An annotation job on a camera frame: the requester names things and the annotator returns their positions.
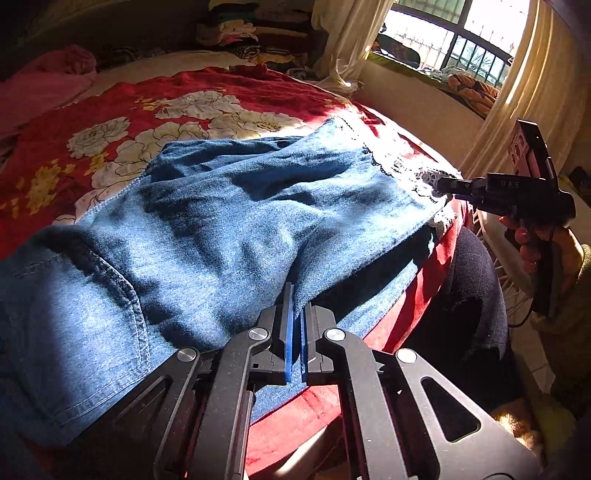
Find brown fluffy coat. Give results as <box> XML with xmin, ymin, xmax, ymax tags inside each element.
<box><xmin>488</xmin><ymin>397</ymin><xmax>548</xmax><ymax>459</ymax></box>

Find cream curtain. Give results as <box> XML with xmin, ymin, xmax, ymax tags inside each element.
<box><xmin>311</xmin><ymin>0</ymin><xmax>399</xmax><ymax>93</ymax></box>
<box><xmin>457</xmin><ymin>0</ymin><xmax>591</xmax><ymax>183</ymax></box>

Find cream bed sheet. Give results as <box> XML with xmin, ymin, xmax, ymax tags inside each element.
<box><xmin>90</xmin><ymin>50</ymin><xmax>269</xmax><ymax>90</ymax></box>

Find person's leg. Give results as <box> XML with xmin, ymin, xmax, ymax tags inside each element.
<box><xmin>406</xmin><ymin>226</ymin><xmax>525</xmax><ymax>398</ymax></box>

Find pink cloth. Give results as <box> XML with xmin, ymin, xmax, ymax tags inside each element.
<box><xmin>0</xmin><ymin>46</ymin><xmax>99</xmax><ymax>141</ymax></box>

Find dark patterned pillow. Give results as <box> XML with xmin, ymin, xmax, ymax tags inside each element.
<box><xmin>95</xmin><ymin>44</ymin><xmax>158</xmax><ymax>71</ymax></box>

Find person's right hand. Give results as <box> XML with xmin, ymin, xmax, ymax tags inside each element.
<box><xmin>501</xmin><ymin>215</ymin><xmax>588</xmax><ymax>296</ymax></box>

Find pile of folded clothes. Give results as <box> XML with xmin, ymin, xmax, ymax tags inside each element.
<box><xmin>196</xmin><ymin>0</ymin><xmax>326</xmax><ymax>70</ymax></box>

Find red floral blanket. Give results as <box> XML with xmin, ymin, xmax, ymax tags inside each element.
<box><xmin>0</xmin><ymin>65</ymin><xmax>476</xmax><ymax>478</ymax></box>

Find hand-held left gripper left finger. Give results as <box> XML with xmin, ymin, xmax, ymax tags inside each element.
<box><xmin>58</xmin><ymin>281</ymin><xmax>296</xmax><ymax>480</ymax></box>

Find blue denim pants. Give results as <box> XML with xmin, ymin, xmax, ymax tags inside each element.
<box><xmin>0</xmin><ymin>115</ymin><xmax>462</xmax><ymax>448</ymax></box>

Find dark green bag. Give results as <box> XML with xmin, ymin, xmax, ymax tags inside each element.
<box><xmin>373</xmin><ymin>32</ymin><xmax>422</xmax><ymax>70</ymax></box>

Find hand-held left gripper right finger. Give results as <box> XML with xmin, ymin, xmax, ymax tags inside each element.
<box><xmin>300</xmin><ymin>303</ymin><xmax>541</xmax><ymax>480</ymax></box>

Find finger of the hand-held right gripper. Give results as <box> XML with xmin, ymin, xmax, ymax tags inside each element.
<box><xmin>434</xmin><ymin>174</ymin><xmax>476</xmax><ymax>202</ymax></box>

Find person's right forearm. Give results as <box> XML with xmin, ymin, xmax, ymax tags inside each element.
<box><xmin>531</xmin><ymin>244</ymin><xmax>591</xmax><ymax>418</ymax></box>

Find orange patterned cloth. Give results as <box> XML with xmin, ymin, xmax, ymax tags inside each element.
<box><xmin>447</xmin><ymin>71</ymin><xmax>503</xmax><ymax>117</ymax></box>

